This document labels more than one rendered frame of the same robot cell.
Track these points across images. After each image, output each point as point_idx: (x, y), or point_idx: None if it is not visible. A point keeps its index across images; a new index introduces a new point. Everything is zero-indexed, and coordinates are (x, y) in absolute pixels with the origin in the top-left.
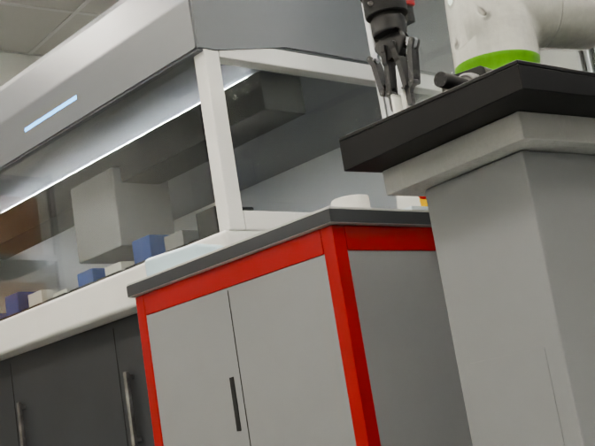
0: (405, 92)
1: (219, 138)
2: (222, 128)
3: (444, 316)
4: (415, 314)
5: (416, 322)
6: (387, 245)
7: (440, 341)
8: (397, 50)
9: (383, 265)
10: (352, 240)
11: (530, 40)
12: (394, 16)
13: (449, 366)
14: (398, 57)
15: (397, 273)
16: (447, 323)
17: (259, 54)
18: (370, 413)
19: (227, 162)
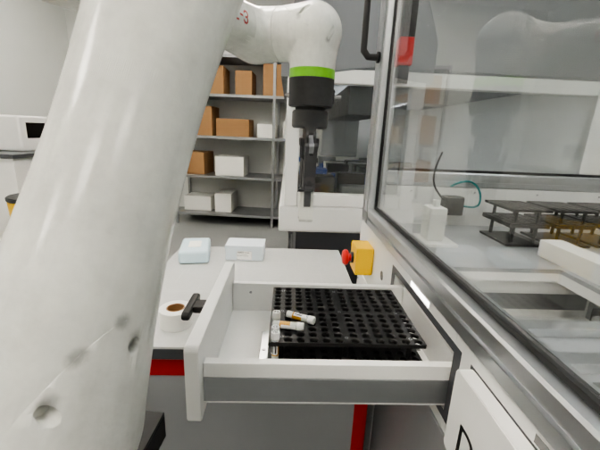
0: (304, 193)
1: (287, 145)
2: (292, 137)
3: (225, 424)
4: (188, 421)
5: (187, 427)
6: (163, 371)
7: (214, 440)
8: (302, 150)
9: (157, 385)
10: None
11: None
12: (303, 113)
13: None
14: (302, 158)
15: (174, 392)
16: (227, 429)
17: (340, 76)
18: None
19: (290, 161)
